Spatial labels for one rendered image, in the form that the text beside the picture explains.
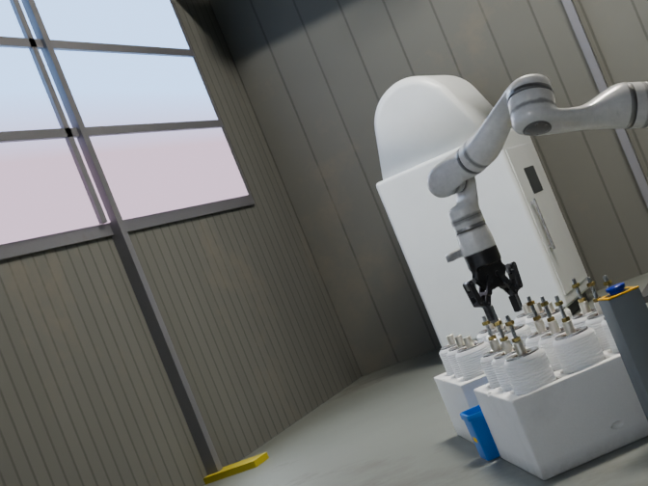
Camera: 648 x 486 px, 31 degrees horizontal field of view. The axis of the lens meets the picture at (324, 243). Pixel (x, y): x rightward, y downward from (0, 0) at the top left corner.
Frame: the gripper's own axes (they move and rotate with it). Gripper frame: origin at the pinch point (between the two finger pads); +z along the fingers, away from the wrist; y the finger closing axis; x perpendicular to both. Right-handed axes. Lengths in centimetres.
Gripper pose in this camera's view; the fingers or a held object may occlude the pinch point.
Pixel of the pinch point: (504, 310)
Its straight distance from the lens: 257.9
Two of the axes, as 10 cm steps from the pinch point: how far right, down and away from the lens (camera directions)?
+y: 8.2, -3.2, 4.7
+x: -4.3, 2.0, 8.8
